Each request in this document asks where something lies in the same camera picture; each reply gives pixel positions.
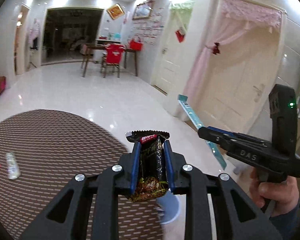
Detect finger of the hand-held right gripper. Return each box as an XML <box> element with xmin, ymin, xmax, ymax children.
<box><xmin>207</xmin><ymin>126</ymin><xmax>243</xmax><ymax>139</ymax></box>
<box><xmin>198</xmin><ymin>126</ymin><xmax>231</xmax><ymax>153</ymax></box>

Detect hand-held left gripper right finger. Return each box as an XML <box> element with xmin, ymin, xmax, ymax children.
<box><xmin>164</xmin><ymin>140</ymin><xmax>283</xmax><ymax>240</ymax></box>

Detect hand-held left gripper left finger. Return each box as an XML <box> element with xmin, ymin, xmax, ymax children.
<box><xmin>19</xmin><ymin>141</ymin><xmax>142</xmax><ymax>240</ymax></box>

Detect black snack packet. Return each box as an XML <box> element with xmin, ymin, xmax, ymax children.
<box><xmin>125</xmin><ymin>129</ymin><xmax>170</xmax><ymax>203</ymax></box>

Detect teal box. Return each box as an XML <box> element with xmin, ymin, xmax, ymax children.
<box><xmin>177</xmin><ymin>94</ymin><xmax>227</xmax><ymax>170</ymax></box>

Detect white round trash bin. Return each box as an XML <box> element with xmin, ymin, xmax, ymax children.
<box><xmin>156</xmin><ymin>194</ymin><xmax>182</xmax><ymax>225</ymax></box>

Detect person's right forearm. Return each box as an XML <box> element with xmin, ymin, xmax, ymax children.
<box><xmin>269</xmin><ymin>200</ymin><xmax>300</xmax><ymax>233</ymax></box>

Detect person's right hand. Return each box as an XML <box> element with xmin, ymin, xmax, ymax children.
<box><xmin>249</xmin><ymin>171</ymin><xmax>300</xmax><ymax>217</ymax></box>

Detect pink curtain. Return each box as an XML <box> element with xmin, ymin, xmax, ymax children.
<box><xmin>182</xmin><ymin>0</ymin><xmax>284</xmax><ymax>130</ymax></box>

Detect plain white door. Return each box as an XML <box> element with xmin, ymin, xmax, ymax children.
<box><xmin>152</xmin><ymin>7</ymin><xmax>193</xmax><ymax>94</ymax></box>

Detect round table with brown tablecloth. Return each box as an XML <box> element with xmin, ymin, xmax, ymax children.
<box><xmin>0</xmin><ymin>109</ymin><xmax>165</xmax><ymax>240</ymax></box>

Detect red door ornament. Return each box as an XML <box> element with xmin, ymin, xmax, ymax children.
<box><xmin>175</xmin><ymin>27</ymin><xmax>187</xmax><ymax>43</ymax></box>

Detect chair with red cover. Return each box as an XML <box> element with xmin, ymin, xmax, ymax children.
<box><xmin>101</xmin><ymin>44</ymin><xmax>125</xmax><ymax>78</ymax></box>

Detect red basket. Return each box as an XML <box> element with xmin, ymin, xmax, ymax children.
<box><xmin>129</xmin><ymin>37</ymin><xmax>143</xmax><ymax>51</ymax></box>

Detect clear plastic wrapper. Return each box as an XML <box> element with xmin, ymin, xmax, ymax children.
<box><xmin>5</xmin><ymin>151</ymin><xmax>22</xmax><ymax>180</ymax></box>

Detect wooden dining table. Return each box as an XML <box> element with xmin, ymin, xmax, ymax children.
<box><xmin>81</xmin><ymin>42</ymin><xmax>139</xmax><ymax>78</ymax></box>

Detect green door valance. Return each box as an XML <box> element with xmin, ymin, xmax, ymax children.
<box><xmin>169</xmin><ymin>1</ymin><xmax>195</xmax><ymax>17</ymax></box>

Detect gold framed picture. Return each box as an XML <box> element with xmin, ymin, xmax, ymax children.
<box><xmin>106</xmin><ymin>4</ymin><xmax>125</xmax><ymax>20</ymax></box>

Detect coat rack with pink clothes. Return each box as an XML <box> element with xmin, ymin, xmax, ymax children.
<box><xmin>27</xmin><ymin>19</ymin><xmax>40</xmax><ymax>68</ymax></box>

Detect white door with handle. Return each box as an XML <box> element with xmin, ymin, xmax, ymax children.
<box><xmin>197</xmin><ymin>0</ymin><xmax>284</xmax><ymax>140</ymax></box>

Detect group of paper wall notes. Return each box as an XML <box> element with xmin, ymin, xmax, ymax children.
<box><xmin>131</xmin><ymin>7</ymin><xmax>165</xmax><ymax>46</ymax></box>

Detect wide framed wall picture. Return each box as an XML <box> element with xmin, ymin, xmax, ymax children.
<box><xmin>132</xmin><ymin>2</ymin><xmax>153</xmax><ymax>21</ymax></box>

